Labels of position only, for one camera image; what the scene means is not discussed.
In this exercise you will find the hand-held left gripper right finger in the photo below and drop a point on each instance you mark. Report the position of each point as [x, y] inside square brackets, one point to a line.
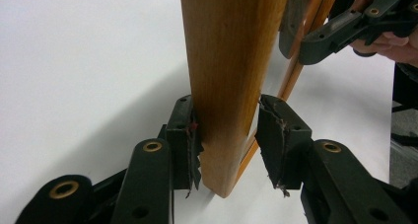
[282, 141]

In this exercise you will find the wooden photo frame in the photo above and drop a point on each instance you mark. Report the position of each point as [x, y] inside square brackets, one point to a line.
[226, 69]

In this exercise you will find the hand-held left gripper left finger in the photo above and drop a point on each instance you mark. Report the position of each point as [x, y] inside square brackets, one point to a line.
[179, 141]

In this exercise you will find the white table mat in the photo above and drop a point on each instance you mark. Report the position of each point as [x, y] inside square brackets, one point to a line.
[82, 72]

